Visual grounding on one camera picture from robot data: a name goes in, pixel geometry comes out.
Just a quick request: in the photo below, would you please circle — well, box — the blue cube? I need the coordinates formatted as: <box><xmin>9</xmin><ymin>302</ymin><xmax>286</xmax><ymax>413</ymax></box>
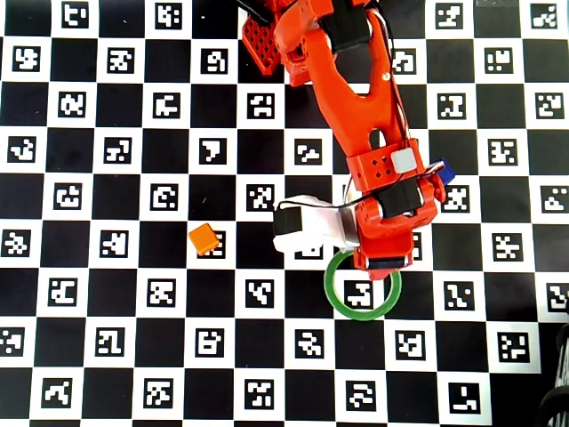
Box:
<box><xmin>435</xmin><ymin>158</ymin><xmax>457</xmax><ymax>186</ymax></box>

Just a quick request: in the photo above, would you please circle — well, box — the black plug cable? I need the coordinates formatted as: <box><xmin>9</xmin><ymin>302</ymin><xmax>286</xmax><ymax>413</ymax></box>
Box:
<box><xmin>234</xmin><ymin>0</ymin><xmax>273</xmax><ymax>24</ymax></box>

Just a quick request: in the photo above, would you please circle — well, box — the red gripper black motor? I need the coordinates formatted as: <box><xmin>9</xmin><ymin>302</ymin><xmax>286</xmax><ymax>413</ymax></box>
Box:
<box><xmin>353</xmin><ymin>198</ymin><xmax>440</xmax><ymax>282</ymax></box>

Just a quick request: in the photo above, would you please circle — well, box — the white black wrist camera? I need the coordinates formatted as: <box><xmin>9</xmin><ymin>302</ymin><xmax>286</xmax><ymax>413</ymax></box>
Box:
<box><xmin>271</xmin><ymin>194</ymin><xmax>360</xmax><ymax>255</ymax></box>

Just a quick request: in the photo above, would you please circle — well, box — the orange cube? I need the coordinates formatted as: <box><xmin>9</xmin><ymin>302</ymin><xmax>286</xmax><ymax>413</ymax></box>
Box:
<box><xmin>188</xmin><ymin>222</ymin><xmax>221</xmax><ymax>257</ymax></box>

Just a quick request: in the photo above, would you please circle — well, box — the green flat ring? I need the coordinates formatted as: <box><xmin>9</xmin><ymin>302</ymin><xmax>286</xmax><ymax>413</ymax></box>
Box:
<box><xmin>323</xmin><ymin>248</ymin><xmax>403</xmax><ymax>322</ymax></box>

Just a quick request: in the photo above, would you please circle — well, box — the black white ArUco checkerboard mat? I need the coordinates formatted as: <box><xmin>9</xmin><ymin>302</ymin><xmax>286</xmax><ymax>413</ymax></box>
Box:
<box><xmin>0</xmin><ymin>0</ymin><xmax>569</xmax><ymax>427</ymax></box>

